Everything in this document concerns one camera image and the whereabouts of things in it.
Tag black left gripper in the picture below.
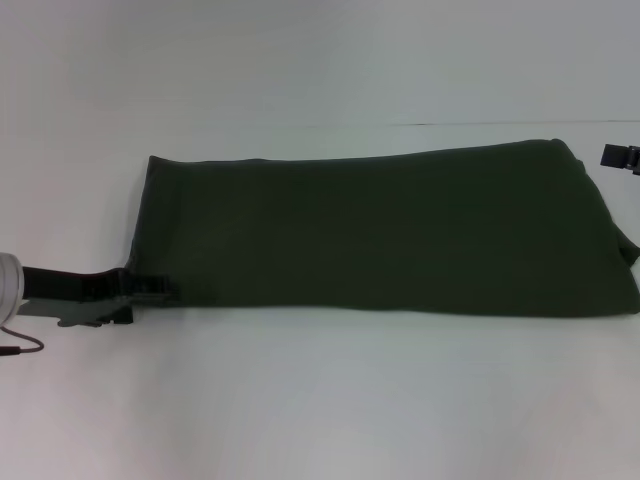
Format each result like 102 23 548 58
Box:
21 265 181 328

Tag dark green FREE! t-shirt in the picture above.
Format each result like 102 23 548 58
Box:
123 137 640 318

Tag left gripper cable with connector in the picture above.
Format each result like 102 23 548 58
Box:
0 326 46 358

